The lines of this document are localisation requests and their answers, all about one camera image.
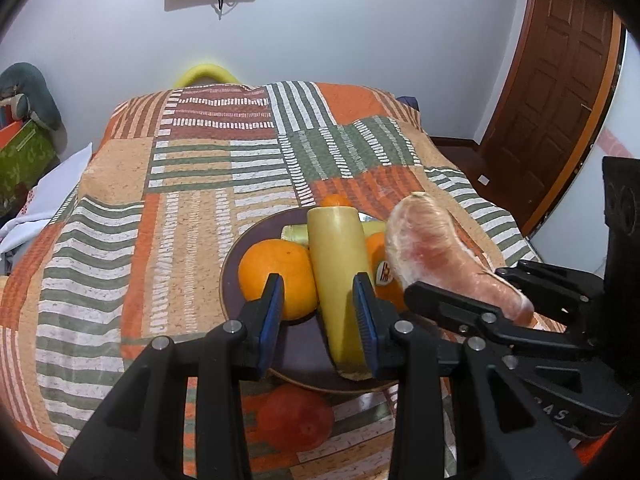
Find large orange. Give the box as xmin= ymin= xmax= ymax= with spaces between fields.
xmin=366 ymin=232 xmax=407 ymax=312
xmin=236 ymin=237 xmax=320 ymax=322

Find yellow sugarcane piece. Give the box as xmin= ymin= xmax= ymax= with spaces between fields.
xmin=307 ymin=206 xmax=371 ymax=380

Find green sugarcane piece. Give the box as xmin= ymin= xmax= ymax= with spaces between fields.
xmin=280 ymin=220 xmax=385 ymax=247

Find green cardboard box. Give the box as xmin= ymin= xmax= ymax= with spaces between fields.
xmin=1 ymin=120 xmax=58 ymax=217

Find grey plush toy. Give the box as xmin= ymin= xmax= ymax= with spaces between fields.
xmin=0 ymin=62 xmax=62 ymax=131

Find striped patchwork bedspread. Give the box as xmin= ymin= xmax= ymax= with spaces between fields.
xmin=1 ymin=81 xmax=535 ymax=470

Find purple round plate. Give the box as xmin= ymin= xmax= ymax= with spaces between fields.
xmin=219 ymin=207 xmax=392 ymax=394

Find red tomato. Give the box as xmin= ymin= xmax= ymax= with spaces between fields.
xmin=256 ymin=384 xmax=334 ymax=453

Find small mandarin orange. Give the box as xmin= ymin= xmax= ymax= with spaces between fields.
xmin=320 ymin=194 xmax=352 ymax=207

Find brown wooden door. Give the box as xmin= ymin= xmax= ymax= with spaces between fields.
xmin=480 ymin=0 xmax=623 ymax=234

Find white folded cloth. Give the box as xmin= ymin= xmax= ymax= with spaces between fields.
xmin=0 ymin=143 xmax=93 ymax=256

